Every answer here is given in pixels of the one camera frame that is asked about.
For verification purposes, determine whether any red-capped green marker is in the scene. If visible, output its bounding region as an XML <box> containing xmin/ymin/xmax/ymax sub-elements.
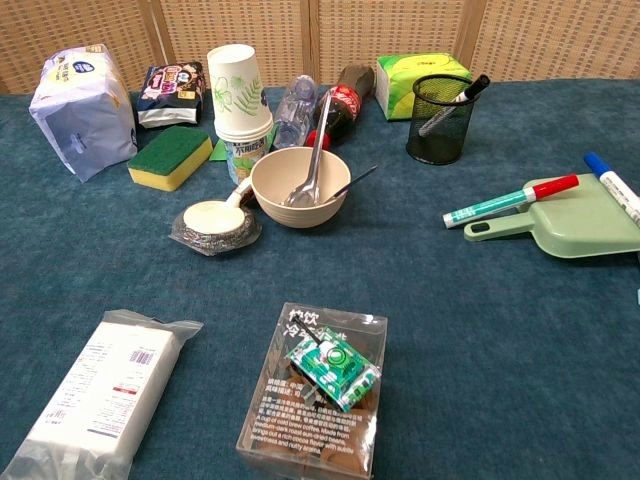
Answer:
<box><xmin>442</xmin><ymin>173</ymin><xmax>581</xmax><ymax>230</ymax></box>

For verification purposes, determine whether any black mesh pen holder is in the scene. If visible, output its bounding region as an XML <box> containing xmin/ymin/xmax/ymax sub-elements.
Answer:
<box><xmin>405</xmin><ymin>73</ymin><xmax>475</xmax><ymax>166</ymax></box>

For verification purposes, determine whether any black marker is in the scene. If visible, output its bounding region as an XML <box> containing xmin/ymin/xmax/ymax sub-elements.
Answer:
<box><xmin>418</xmin><ymin>74</ymin><xmax>491</xmax><ymax>139</ymax></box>

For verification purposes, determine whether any blue-capped white marker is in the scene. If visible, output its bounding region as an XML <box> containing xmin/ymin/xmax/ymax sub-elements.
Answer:
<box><xmin>583</xmin><ymin>152</ymin><xmax>640</xmax><ymax>226</ymax></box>

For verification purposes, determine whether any beige plastic bowl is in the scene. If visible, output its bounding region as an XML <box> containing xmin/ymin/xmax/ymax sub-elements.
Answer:
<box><xmin>249</xmin><ymin>146</ymin><xmax>352</xmax><ymax>230</ymax></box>

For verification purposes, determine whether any silver metal spoon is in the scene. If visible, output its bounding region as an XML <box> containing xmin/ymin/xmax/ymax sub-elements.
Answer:
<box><xmin>283</xmin><ymin>89</ymin><xmax>333</xmax><ymax>209</ymax></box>

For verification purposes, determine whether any wrapped steel wool scourer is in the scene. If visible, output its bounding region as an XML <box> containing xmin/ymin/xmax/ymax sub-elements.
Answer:
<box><xmin>169</xmin><ymin>202</ymin><xmax>263</xmax><ymax>257</ymax></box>

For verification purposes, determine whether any cream plastic dish brush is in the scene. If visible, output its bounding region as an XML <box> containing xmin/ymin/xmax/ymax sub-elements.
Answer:
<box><xmin>182</xmin><ymin>177</ymin><xmax>254</xmax><ymax>235</ymax></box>

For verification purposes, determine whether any green printed can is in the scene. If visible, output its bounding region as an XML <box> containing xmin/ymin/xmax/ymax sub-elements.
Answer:
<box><xmin>225</xmin><ymin>124</ymin><xmax>275</xmax><ymax>185</ymax></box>

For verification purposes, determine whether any green toy tank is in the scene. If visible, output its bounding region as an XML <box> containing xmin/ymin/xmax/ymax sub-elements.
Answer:
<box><xmin>284</xmin><ymin>312</ymin><xmax>383</xmax><ymax>414</ymax></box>

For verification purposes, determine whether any clear plastic water bottle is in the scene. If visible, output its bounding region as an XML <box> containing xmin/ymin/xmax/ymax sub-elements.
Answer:
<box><xmin>272</xmin><ymin>74</ymin><xmax>319</xmax><ymax>150</ymax></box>

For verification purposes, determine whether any cola bottle with red cap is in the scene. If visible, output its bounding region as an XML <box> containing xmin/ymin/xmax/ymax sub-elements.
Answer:
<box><xmin>304</xmin><ymin>64</ymin><xmax>376</xmax><ymax>150</ymax></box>

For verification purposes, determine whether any blue table cloth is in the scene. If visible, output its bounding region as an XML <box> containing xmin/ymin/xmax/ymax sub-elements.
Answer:
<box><xmin>0</xmin><ymin>78</ymin><xmax>640</xmax><ymax>480</ymax></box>

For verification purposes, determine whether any green tissue box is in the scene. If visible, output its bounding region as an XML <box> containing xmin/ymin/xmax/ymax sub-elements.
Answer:
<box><xmin>375</xmin><ymin>52</ymin><xmax>474</xmax><ymax>122</ymax></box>

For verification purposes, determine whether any stack of leaf-print paper cups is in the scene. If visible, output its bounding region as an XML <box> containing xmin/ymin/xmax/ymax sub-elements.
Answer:
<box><xmin>206</xmin><ymin>43</ymin><xmax>275</xmax><ymax>143</ymax></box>

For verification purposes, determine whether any yellow and green sponge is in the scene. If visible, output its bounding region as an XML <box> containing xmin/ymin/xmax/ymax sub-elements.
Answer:
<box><xmin>126</xmin><ymin>124</ymin><xmax>214</xmax><ymax>193</ymax></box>

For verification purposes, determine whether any clear plastic coffee box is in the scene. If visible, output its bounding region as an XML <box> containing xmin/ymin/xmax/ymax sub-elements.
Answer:
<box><xmin>234</xmin><ymin>301</ymin><xmax>389</xmax><ymax>480</ymax></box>

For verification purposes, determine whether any dark snack packet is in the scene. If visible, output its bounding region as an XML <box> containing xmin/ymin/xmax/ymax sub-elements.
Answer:
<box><xmin>135</xmin><ymin>61</ymin><xmax>207</xmax><ymax>130</ymax></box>

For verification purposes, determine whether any light green plastic dustpan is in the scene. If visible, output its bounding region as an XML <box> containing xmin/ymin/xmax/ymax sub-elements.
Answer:
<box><xmin>463</xmin><ymin>173</ymin><xmax>640</xmax><ymax>260</ymax></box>

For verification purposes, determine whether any white and blue tissue pack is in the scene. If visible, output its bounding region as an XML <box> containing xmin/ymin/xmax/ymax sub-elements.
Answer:
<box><xmin>28</xmin><ymin>43</ymin><xmax>139</xmax><ymax>184</ymax></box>

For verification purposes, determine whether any white package in clear bag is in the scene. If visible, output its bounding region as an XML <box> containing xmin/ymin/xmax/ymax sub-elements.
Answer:
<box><xmin>0</xmin><ymin>308</ymin><xmax>205</xmax><ymax>480</ymax></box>

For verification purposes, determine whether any woven rattan folding screen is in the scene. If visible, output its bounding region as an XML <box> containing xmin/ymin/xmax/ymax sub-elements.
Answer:
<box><xmin>0</xmin><ymin>0</ymin><xmax>640</xmax><ymax>96</ymax></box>

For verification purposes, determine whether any thin black-handled utensil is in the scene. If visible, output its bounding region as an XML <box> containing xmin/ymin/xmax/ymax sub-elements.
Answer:
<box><xmin>329</xmin><ymin>164</ymin><xmax>380</xmax><ymax>199</ymax></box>

